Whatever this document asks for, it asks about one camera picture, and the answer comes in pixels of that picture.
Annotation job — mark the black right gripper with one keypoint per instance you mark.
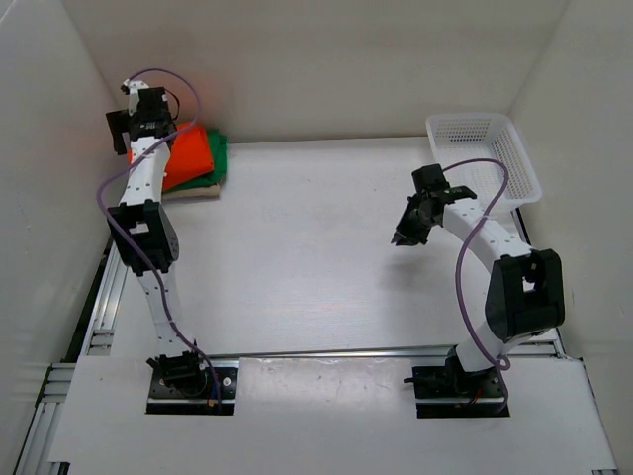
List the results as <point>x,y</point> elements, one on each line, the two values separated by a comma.
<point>405,235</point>

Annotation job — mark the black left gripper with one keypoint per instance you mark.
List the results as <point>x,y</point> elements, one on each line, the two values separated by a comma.
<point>120,124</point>

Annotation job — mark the orange t shirt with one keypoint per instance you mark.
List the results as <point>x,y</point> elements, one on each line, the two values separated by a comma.
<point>191,164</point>

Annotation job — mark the green t shirt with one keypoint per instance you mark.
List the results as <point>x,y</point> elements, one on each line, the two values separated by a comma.
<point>219,144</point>

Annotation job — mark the beige t shirt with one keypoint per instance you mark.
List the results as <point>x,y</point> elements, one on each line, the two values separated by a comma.
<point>211,192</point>

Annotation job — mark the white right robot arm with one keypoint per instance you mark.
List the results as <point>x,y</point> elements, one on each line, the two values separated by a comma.
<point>525,295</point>

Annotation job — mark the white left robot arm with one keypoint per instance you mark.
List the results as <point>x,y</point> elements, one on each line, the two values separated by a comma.
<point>148,244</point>

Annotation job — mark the white plastic basket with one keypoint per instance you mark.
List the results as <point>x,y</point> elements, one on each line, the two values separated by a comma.
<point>487,156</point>

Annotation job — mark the white front cover board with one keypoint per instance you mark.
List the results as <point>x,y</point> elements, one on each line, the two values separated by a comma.
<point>351,416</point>

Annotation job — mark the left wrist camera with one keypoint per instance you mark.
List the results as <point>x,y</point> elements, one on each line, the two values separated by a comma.
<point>142,97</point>

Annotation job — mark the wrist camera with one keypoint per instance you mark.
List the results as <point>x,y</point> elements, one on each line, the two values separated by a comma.
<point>142,97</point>
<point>429,178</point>

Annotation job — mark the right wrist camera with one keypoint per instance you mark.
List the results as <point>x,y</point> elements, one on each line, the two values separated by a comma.
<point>429,178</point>

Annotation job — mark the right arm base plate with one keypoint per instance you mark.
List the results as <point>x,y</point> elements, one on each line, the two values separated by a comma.
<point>440,394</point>

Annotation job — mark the aluminium front rail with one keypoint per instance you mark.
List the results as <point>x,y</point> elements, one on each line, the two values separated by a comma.
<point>538,348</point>

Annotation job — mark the aluminium table edge rail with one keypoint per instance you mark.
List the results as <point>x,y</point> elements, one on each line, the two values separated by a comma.
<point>100,332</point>

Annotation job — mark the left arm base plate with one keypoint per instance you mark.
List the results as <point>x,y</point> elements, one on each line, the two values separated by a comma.
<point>199,399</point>

